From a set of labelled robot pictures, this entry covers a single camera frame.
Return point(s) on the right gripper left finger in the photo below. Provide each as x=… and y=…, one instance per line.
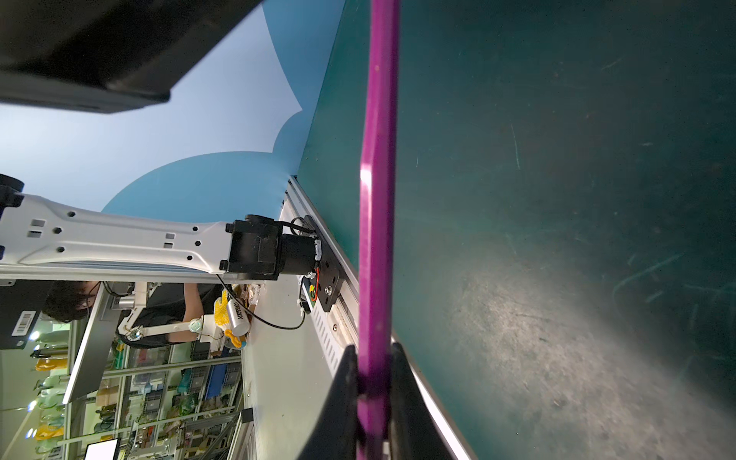
x=335, y=432

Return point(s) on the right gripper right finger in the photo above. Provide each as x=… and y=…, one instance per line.
x=412, y=432

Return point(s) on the purple toothbrush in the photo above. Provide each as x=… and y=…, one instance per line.
x=377, y=194

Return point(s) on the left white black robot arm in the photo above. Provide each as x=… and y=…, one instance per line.
x=45, y=240

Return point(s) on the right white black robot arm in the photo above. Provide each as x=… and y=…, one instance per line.
x=113, y=56

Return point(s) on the left green circuit board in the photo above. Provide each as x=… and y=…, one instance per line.
x=308, y=294

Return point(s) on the background storage shelves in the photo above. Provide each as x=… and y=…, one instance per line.
x=166, y=403

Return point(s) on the person in black shirt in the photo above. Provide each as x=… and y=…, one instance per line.
x=69, y=301

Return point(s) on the aluminium rail front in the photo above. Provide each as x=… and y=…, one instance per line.
x=339, y=328

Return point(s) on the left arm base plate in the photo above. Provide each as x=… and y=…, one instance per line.
x=329, y=273

